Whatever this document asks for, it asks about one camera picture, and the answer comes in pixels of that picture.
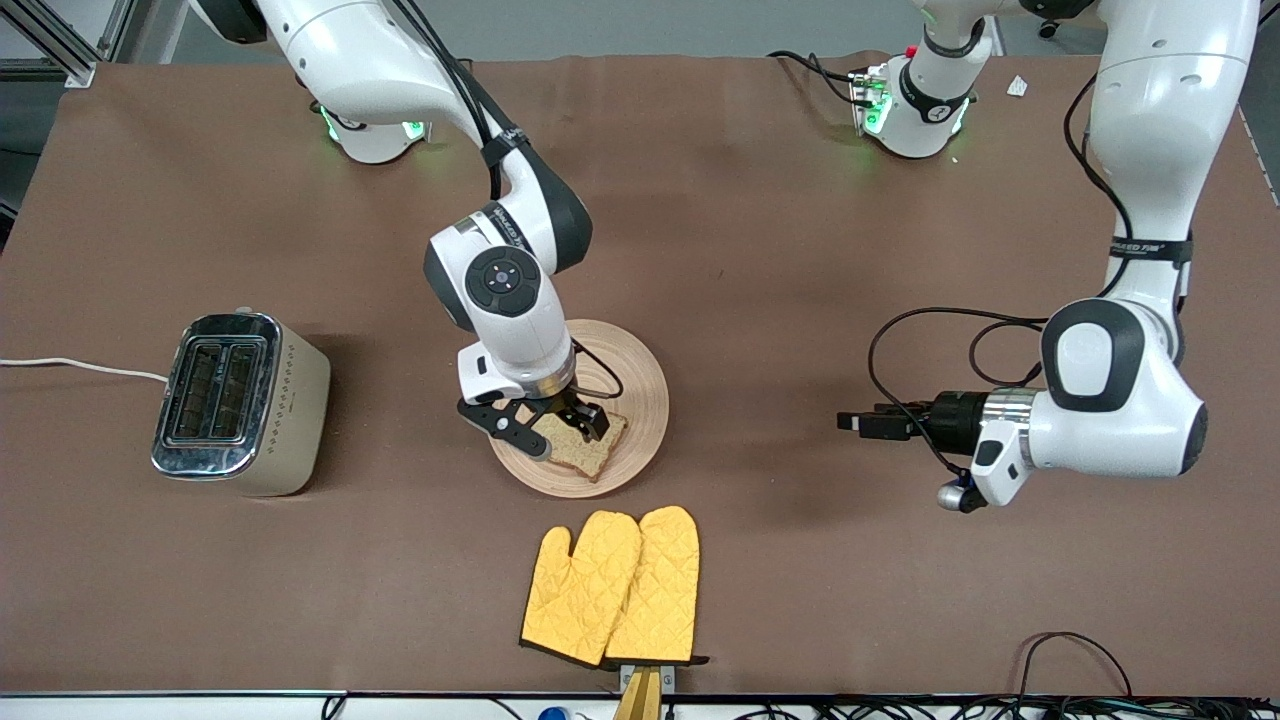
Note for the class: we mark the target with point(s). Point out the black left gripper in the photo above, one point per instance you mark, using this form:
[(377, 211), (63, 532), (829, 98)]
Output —
[(953, 415)]

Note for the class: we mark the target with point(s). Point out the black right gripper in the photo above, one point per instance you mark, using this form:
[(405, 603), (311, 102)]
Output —
[(563, 404)]

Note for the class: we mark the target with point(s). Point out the slice of toast bread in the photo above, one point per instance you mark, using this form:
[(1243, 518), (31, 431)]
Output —
[(590, 455)]

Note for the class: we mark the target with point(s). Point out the round light wooden plate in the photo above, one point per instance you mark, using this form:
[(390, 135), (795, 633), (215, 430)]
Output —
[(640, 400)]

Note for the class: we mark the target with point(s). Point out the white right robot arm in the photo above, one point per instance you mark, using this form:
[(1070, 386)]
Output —
[(510, 290)]

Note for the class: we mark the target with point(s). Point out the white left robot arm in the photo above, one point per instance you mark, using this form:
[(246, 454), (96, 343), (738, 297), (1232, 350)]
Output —
[(1150, 100)]

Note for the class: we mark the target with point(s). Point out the yellow quilted oven mitt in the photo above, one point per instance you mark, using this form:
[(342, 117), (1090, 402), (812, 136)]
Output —
[(660, 580), (570, 600)]

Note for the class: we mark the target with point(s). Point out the yellow wooden stick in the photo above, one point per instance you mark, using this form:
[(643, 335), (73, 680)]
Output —
[(640, 700)]

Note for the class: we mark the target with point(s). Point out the beige and chrome toaster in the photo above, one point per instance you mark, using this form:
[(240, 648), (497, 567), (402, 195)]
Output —
[(250, 410)]

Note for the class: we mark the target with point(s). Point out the small white paper scrap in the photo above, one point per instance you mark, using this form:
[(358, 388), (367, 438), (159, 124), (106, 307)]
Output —
[(1017, 86)]

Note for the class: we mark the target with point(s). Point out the grey metal bracket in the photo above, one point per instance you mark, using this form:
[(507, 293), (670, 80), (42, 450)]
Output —
[(668, 678)]

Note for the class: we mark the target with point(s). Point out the aluminium frame profile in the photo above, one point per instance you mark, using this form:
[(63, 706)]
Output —
[(50, 40)]

